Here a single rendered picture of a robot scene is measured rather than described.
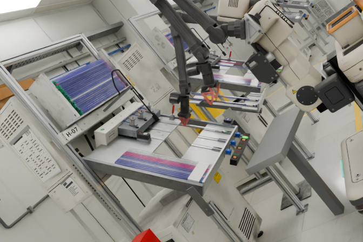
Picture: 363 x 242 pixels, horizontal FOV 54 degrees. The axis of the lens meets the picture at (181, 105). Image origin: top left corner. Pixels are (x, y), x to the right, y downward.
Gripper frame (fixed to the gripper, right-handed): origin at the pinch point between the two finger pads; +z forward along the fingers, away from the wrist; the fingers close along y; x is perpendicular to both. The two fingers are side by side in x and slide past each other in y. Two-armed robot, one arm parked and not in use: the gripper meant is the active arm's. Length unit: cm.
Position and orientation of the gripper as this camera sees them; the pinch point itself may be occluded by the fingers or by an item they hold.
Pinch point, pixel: (185, 124)
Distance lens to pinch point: 234.4
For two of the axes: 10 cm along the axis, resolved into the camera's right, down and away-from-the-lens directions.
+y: -3.8, 3.7, -8.5
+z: 0.1, 9.2, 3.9
